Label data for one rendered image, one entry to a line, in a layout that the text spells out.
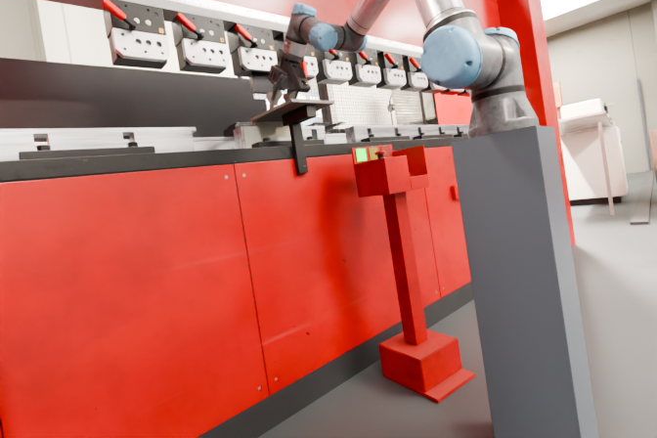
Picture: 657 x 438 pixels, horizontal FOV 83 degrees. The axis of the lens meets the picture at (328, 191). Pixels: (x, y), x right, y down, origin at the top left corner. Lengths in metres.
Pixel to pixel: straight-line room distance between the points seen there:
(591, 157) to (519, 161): 4.61
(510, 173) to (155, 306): 0.92
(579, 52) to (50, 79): 10.14
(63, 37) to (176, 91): 1.77
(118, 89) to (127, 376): 1.15
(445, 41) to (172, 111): 1.33
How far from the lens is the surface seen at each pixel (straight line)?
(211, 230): 1.13
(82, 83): 1.80
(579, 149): 5.47
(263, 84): 1.47
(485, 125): 0.90
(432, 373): 1.39
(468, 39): 0.80
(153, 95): 1.84
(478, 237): 0.92
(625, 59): 10.53
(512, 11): 3.29
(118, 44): 1.28
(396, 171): 1.24
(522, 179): 0.87
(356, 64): 1.81
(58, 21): 3.59
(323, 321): 1.38
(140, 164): 1.08
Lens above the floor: 0.72
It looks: 1 degrees down
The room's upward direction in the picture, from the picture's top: 9 degrees counter-clockwise
